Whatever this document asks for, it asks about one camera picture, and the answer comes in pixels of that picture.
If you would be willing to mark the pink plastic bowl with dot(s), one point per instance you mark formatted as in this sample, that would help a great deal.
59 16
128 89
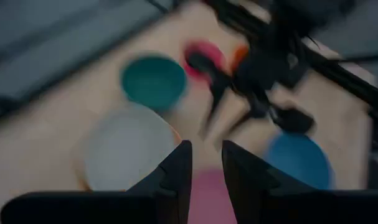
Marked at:
209 199

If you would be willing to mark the grey-blue plastic bowl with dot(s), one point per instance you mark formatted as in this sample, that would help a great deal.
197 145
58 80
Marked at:
126 152

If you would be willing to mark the blue plastic bowl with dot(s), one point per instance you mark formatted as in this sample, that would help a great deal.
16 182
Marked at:
297 161

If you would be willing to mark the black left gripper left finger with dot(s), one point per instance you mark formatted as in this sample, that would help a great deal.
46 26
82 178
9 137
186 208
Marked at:
173 186

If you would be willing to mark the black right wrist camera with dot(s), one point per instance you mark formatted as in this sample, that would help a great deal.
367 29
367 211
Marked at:
293 120

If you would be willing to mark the small orange plastic cup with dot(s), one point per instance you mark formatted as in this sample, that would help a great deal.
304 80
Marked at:
240 54

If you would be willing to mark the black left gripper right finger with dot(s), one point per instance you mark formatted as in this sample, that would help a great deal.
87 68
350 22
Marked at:
248 186

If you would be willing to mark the green plastic bowl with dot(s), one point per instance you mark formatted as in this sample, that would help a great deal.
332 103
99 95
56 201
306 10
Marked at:
154 82

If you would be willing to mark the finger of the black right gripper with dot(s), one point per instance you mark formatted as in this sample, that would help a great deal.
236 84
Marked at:
207 68

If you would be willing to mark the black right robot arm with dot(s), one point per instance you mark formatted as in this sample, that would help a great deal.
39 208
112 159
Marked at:
307 14

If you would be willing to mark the small magenta plastic cup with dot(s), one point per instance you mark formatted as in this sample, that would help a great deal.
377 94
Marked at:
213 53

